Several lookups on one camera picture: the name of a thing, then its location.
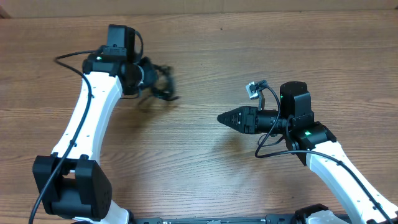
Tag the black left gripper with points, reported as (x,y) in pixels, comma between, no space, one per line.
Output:
(154,73)

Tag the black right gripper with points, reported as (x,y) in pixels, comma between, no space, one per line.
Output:
(247,122)

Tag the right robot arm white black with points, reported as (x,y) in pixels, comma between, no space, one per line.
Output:
(314,144)

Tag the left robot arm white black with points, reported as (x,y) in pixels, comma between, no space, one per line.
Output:
(70,181)

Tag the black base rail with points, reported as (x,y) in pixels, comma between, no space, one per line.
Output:
(268,219)

